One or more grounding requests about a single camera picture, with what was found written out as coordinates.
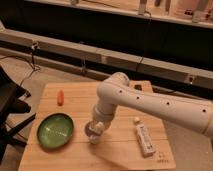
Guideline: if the orange carrot toy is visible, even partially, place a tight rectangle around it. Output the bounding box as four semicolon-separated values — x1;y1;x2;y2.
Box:
57;90;64;106

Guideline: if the black floor cable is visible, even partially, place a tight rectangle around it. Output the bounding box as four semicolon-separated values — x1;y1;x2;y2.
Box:
0;54;42;88

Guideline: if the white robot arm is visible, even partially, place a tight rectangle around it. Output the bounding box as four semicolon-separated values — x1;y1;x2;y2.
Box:
92;72;213;139

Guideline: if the white tube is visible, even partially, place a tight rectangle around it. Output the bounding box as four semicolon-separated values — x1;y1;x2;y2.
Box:
133;117;156;157

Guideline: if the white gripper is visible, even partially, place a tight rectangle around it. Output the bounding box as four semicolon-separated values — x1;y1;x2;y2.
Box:
87;113;113;135

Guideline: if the black chair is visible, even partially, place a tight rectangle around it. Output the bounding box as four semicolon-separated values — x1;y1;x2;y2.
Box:
0;65;35;163

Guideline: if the small black block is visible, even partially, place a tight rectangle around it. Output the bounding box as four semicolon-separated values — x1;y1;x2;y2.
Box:
134;85;142;90

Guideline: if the green bowl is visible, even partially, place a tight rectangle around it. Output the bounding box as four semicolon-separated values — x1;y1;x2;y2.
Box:
37;113;74;149

